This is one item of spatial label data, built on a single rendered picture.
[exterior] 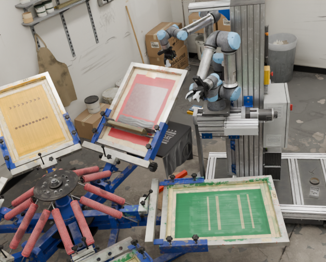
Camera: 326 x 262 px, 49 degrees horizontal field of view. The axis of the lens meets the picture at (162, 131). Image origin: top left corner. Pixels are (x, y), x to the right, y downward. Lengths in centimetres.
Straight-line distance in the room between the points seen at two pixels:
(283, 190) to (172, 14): 422
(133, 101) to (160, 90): 26
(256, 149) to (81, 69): 284
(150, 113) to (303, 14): 359
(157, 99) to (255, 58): 84
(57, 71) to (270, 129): 284
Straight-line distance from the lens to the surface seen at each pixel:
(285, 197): 369
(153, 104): 297
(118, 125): 292
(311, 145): 467
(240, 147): 340
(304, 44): 612
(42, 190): 251
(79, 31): 517
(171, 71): 302
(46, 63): 478
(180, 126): 336
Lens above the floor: 284
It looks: 34 degrees down
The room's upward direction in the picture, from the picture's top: 10 degrees counter-clockwise
